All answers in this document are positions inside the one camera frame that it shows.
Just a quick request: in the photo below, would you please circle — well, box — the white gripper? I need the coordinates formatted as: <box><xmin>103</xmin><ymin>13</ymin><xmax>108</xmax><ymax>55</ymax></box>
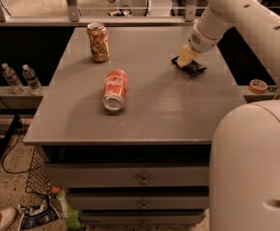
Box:
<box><xmin>177</xmin><ymin>22</ymin><xmax>224</xmax><ymax>68</ymax></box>

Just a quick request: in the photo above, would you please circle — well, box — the black rxbar chocolate wrapper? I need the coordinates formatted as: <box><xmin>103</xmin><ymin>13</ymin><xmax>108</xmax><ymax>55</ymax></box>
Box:
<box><xmin>171</xmin><ymin>57</ymin><xmax>207</xmax><ymax>76</ymax></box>

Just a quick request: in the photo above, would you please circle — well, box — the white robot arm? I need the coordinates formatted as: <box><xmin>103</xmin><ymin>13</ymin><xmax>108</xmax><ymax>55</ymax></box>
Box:
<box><xmin>178</xmin><ymin>0</ymin><xmax>280</xmax><ymax>231</ymax></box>

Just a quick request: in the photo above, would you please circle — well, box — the red coke can lying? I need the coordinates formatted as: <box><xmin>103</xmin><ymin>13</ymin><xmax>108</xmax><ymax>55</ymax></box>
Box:
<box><xmin>102</xmin><ymin>69</ymin><xmax>128</xmax><ymax>112</ymax></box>

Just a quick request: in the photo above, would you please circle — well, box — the orange patterned soda can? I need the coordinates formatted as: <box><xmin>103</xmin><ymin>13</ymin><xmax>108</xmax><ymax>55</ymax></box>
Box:
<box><xmin>88</xmin><ymin>22</ymin><xmax>110</xmax><ymax>63</ymax></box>

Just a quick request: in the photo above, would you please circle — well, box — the orange tape roll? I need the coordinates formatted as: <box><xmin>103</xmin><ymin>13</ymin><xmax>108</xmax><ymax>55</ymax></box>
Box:
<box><xmin>248</xmin><ymin>79</ymin><xmax>267</xmax><ymax>94</ymax></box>

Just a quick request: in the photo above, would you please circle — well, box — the grey drawer cabinet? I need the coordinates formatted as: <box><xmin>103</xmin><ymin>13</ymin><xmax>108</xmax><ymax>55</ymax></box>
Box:
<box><xmin>25</xmin><ymin>26</ymin><xmax>243</xmax><ymax>216</ymax></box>

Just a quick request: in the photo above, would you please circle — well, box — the clear water bottle right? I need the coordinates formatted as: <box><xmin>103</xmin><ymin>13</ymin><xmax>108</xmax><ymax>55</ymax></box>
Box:
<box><xmin>22</xmin><ymin>64</ymin><xmax>42</xmax><ymax>95</ymax></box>

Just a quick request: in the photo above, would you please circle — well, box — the clear water bottle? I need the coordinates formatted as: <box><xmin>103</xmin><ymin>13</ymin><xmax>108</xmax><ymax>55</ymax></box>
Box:
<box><xmin>2</xmin><ymin>63</ymin><xmax>24</xmax><ymax>94</ymax></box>
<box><xmin>22</xmin><ymin>64</ymin><xmax>42</xmax><ymax>95</ymax></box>

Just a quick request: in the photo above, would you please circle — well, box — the top grey drawer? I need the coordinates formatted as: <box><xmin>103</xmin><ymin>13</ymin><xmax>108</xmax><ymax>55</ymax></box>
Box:
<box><xmin>44</xmin><ymin>163</ymin><xmax>209</xmax><ymax>188</ymax></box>

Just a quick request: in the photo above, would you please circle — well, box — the grey drawer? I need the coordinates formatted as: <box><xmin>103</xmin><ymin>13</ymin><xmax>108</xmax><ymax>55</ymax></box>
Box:
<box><xmin>70</xmin><ymin>192</ymin><xmax>209</xmax><ymax>210</ymax></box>
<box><xmin>80</xmin><ymin>212</ymin><xmax>204</xmax><ymax>225</ymax></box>
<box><xmin>44</xmin><ymin>163</ymin><xmax>209</xmax><ymax>188</ymax></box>

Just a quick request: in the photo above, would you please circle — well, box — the clear water bottle left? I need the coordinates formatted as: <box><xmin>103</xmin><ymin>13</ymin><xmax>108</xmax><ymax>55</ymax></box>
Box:
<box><xmin>2</xmin><ymin>63</ymin><xmax>24</xmax><ymax>94</ymax></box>

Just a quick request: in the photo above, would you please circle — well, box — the middle grey drawer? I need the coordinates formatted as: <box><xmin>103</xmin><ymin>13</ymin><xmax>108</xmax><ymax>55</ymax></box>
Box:
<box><xmin>70</xmin><ymin>192</ymin><xmax>209</xmax><ymax>210</ymax></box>

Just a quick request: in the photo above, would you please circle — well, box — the bottom grey drawer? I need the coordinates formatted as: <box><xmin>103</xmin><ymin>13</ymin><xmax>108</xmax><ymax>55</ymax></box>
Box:
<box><xmin>80</xmin><ymin>212</ymin><xmax>204</xmax><ymax>225</ymax></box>

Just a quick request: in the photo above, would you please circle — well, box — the green bottle on floor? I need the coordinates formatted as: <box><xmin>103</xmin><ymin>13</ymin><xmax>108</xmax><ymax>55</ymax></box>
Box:
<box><xmin>51</xmin><ymin>186</ymin><xmax>85</xmax><ymax>231</ymax></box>

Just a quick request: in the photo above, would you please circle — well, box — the dark snack bag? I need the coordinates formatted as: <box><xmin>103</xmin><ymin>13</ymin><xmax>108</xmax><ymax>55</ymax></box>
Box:
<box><xmin>18</xmin><ymin>196</ymin><xmax>60</xmax><ymax>231</ymax></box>

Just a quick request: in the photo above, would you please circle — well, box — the black stand leg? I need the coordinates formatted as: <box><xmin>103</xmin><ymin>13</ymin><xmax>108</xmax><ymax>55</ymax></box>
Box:
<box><xmin>0</xmin><ymin>115</ymin><xmax>21</xmax><ymax>161</ymax></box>

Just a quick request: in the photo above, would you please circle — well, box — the white red sneaker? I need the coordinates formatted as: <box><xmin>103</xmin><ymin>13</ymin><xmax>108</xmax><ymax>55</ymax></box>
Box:
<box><xmin>0</xmin><ymin>207</ymin><xmax>16</xmax><ymax>231</ymax></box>

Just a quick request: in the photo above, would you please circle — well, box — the wire mesh rack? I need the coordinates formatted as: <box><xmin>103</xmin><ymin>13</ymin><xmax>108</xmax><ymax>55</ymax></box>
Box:
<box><xmin>25</xmin><ymin>149</ymin><xmax>50</xmax><ymax>195</ymax></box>

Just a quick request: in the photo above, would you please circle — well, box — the black cable on floor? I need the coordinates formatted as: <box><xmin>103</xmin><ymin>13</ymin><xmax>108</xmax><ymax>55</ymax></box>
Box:
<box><xmin>0</xmin><ymin>79</ymin><xmax>42</xmax><ymax>175</ymax></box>

